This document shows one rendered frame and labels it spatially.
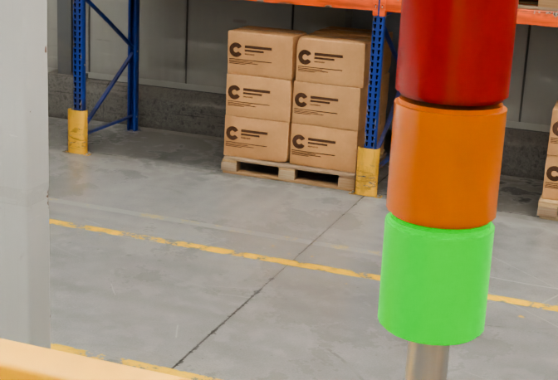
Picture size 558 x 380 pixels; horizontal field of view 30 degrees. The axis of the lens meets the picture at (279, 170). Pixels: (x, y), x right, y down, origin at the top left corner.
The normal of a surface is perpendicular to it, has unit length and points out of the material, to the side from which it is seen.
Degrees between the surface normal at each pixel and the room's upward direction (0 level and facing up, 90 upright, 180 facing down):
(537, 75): 90
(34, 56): 90
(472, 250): 90
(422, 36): 90
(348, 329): 0
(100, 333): 0
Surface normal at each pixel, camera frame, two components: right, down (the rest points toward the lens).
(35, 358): 0.04, -0.97
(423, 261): -0.47, 0.21
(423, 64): -0.68, 0.16
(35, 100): 0.94, 0.13
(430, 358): -0.09, 0.26
